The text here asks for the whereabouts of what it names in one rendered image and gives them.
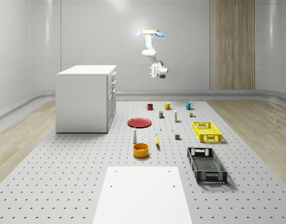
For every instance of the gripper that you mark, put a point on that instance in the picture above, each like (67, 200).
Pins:
(154, 70)

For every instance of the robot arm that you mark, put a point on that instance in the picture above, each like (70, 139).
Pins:
(148, 44)

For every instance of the red mug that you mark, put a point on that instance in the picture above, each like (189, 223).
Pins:
(150, 107)

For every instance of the yellow mug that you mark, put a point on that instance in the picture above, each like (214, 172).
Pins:
(167, 106)

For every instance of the flat-sided can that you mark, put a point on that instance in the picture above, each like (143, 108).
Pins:
(161, 114)

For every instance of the blue mug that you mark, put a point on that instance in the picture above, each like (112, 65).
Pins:
(188, 106)

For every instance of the white and yellow bottle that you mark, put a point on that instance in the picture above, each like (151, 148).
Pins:
(175, 116)

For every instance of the red plate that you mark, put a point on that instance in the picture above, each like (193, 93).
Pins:
(139, 122)

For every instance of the puzzle cube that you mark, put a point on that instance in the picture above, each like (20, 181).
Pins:
(192, 114)

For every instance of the tall white bottle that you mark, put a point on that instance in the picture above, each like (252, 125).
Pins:
(135, 136)

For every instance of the banana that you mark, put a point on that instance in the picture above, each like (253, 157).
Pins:
(157, 140)

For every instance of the grey cube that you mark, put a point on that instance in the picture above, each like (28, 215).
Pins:
(177, 137)

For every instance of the white cabinet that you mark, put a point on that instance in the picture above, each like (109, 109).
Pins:
(82, 102)

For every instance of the yellow bowl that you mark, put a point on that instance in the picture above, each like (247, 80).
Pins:
(140, 151)

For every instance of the yellow basket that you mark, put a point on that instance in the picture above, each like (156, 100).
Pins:
(209, 137)

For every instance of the dark grey basket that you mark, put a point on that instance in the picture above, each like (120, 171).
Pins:
(212, 177)

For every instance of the white board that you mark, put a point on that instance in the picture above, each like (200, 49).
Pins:
(143, 198)

